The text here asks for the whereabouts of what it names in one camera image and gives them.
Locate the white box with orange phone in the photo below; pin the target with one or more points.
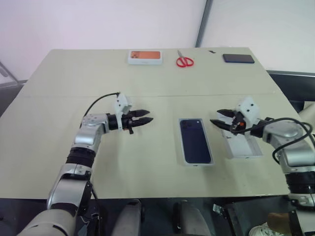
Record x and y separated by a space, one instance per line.
145 55

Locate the grey metal frame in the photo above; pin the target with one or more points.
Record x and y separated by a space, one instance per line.
7 73

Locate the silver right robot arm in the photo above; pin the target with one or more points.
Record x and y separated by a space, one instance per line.
295 157

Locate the grey metal post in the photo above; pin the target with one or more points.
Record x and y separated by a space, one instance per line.
203 24

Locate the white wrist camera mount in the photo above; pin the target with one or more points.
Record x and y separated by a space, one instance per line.
248 107
122 103

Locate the black furniture beside table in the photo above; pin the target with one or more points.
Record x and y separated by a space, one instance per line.
290 86

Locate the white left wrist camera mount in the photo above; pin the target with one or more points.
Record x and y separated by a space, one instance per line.
122 103

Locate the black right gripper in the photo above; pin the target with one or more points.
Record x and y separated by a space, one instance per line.
236 121

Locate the small metal latch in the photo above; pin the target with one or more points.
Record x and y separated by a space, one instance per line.
217 209

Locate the dark blue smartphone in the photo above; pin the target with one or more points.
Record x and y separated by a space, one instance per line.
195 145

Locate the white phone box lid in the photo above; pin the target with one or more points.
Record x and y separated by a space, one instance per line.
243 147

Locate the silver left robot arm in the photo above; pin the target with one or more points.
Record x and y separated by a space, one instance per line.
83 140

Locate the white sneaker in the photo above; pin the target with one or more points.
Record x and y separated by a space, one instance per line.
261 231

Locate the dark blue flat case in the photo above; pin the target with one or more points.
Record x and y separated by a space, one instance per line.
238 58

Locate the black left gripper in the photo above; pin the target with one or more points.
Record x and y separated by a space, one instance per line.
128 121

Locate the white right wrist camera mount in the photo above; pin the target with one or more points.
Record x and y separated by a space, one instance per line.
248 107

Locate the dark grey rounded shape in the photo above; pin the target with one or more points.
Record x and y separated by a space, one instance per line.
130 218

